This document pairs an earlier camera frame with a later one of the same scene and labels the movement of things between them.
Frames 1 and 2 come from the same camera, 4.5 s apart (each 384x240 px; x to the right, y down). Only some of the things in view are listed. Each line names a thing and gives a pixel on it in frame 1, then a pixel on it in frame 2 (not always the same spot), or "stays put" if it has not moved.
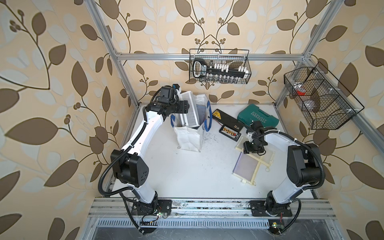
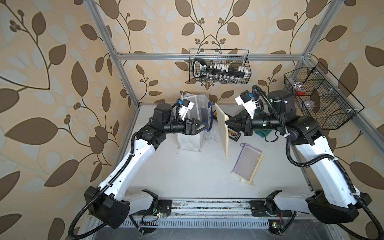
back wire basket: x=219 y=66 stays put
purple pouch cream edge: x=246 y=168 stays put
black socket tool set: x=220 y=72 stays put
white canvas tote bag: x=190 y=138 -> x=182 y=94
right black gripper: x=246 y=148 -> x=246 y=122
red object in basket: x=300 y=93 stays put
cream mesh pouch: x=265 y=159 -> x=222 y=119
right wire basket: x=325 y=103 stays put
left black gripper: x=182 y=107 -> x=193 y=122
